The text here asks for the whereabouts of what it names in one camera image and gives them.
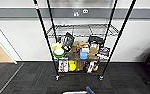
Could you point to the blue bottle white cap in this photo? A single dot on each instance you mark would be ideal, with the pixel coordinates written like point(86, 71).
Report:
point(83, 54)

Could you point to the white door frame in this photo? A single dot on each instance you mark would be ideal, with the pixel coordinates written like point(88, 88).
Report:
point(11, 50)

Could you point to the dark blue plush shark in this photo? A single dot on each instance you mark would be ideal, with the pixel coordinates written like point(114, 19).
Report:
point(89, 90)

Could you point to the black yellow packet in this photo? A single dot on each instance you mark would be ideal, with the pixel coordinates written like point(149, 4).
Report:
point(91, 66)

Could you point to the small yellow plush toy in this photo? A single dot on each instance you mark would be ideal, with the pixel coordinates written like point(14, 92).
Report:
point(56, 45)

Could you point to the long grey wall band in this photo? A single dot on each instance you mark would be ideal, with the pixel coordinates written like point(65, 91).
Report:
point(14, 13)

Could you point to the white wall socket plate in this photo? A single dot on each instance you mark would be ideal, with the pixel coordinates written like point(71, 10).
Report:
point(76, 14)
point(85, 11)

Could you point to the brown paper box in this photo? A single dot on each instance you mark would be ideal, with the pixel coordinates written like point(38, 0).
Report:
point(93, 50)

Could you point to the green white round container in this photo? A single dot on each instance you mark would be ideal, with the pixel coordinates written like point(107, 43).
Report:
point(59, 53)

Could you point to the dark printed packet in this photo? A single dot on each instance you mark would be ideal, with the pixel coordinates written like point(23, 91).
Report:
point(104, 51)

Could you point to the red white printed box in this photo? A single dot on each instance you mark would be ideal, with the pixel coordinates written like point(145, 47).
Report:
point(63, 65)

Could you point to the black printed bag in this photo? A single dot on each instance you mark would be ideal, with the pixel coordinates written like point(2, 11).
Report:
point(68, 41)

